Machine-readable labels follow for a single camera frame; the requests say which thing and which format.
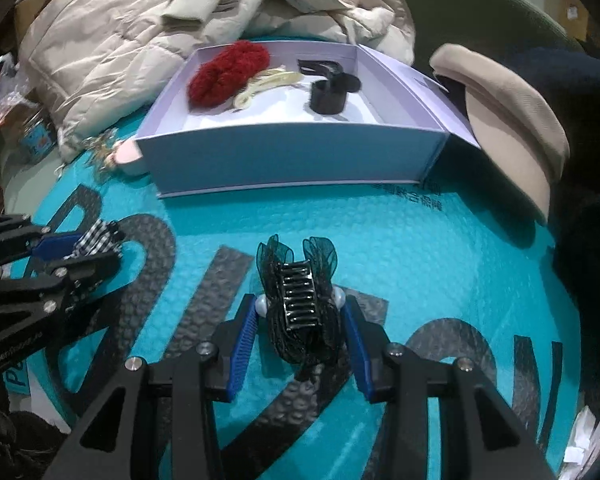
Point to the open cardboard box white label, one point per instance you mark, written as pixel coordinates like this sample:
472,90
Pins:
570,5

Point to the red fuzzy hair clip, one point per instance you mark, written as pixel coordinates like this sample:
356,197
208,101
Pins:
225,72

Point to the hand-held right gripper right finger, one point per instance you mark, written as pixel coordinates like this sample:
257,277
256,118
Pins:
357,345

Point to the clear plastic bag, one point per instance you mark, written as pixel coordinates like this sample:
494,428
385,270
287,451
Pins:
5,90

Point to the large teal bubble mailer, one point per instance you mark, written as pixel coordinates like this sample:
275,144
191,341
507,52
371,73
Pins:
430,260

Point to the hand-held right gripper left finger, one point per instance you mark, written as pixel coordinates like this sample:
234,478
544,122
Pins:
242,345

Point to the lavender cardboard box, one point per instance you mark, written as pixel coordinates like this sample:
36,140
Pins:
290,145

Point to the black mesh bow claw clip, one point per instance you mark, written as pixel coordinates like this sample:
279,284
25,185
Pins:
300,300

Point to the navy knit garment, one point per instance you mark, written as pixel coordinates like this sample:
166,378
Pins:
590,170

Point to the blue tin can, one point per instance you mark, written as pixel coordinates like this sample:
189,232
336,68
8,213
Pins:
37,137

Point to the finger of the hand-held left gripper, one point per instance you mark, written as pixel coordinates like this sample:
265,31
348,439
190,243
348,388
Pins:
55,247
80,272

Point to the pink round compact mirror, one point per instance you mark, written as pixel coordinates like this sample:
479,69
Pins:
127,157

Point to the green sofa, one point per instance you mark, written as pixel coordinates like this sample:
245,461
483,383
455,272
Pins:
470,5

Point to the small teal mailer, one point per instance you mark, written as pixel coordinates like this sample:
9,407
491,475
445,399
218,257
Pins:
22,375

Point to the gold star hair clip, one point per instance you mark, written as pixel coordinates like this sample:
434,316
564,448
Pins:
102,152

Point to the gingham bow hair clip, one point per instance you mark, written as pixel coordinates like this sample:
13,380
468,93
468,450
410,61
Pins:
95,242

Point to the black round hair band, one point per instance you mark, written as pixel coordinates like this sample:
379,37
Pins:
326,97

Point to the long black hair clip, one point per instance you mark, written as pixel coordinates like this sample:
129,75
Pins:
320,66

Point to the beige puffer jacket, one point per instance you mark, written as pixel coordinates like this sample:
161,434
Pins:
110,40

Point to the cream claw hair clip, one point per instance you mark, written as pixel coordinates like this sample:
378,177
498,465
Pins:
270,80

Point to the beige newsboy cap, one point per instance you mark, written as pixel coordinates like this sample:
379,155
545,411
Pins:
510,120

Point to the plain brown cardboard box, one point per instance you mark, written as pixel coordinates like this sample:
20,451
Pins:
30,7

